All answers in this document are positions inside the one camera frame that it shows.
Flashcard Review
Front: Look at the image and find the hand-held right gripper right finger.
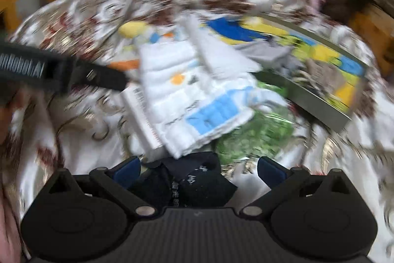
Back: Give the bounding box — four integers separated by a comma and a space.
241, 156, 354, 217

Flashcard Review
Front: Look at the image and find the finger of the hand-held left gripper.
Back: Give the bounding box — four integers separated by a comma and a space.
72, 61, 128, 91

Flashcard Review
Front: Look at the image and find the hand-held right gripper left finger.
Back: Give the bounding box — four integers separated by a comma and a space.
48, 156, 157, 217

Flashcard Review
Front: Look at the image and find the white quilted patchwork cloth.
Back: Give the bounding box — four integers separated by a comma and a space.
135, 13, 262, 159

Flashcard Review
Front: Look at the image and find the grey box with parrot picture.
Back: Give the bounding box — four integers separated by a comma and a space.
203, 15, 370, 132

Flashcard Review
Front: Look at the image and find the green patterned plastic bag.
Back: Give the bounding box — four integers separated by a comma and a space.
215, 81, 296, 165

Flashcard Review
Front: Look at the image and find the white printed packet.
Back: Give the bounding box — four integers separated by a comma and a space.
121, 84, 167, 151

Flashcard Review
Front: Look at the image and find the black printed cloth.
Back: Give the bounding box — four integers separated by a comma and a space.
129, 152, 239, 210

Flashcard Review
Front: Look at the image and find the floral satin blanket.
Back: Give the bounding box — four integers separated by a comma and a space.
0, 0, 394, 263

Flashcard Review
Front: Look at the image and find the grey cloth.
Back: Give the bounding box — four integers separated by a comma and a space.
237, 41, 296, 72

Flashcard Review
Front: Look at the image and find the wooden bed frame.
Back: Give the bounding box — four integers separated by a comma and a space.
348, 4, 394, 75

